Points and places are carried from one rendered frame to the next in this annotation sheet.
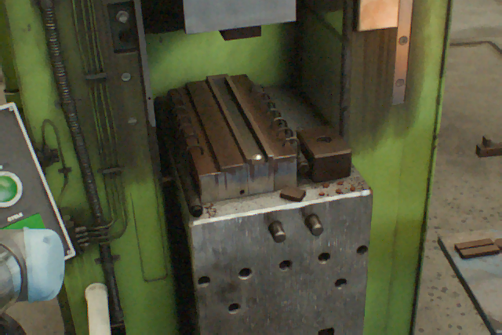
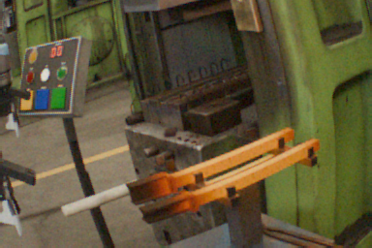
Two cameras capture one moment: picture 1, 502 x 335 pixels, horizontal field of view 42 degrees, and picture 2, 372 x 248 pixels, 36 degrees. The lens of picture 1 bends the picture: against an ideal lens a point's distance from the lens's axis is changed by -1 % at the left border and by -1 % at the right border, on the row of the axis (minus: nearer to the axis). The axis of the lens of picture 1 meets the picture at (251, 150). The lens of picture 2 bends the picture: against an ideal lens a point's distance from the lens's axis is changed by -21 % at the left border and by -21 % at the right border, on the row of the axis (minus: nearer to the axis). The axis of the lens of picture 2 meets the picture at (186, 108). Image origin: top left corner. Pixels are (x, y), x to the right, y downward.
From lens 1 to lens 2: 1.92 m
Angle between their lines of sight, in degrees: 65
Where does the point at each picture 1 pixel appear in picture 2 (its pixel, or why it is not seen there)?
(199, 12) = (127, 2)
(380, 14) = (246, 19)
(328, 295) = (195, 220)
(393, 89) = (277, 85)
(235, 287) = not seen: hidden behind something
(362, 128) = (265, 113)
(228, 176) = (151, 108)
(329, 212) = (179, 153)
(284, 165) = (173, 110)
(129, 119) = (154, 62)
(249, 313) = not seen: hidden behind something
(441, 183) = not seen: outside the picture
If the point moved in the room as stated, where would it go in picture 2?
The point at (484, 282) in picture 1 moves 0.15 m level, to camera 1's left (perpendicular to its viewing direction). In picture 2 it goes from (209, 235) to (186, 219)
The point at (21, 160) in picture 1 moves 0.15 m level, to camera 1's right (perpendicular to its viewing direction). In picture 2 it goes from (71, 62) to (80, 67)
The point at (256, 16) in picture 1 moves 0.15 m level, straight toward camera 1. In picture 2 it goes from (144, 6) to (98, 19)
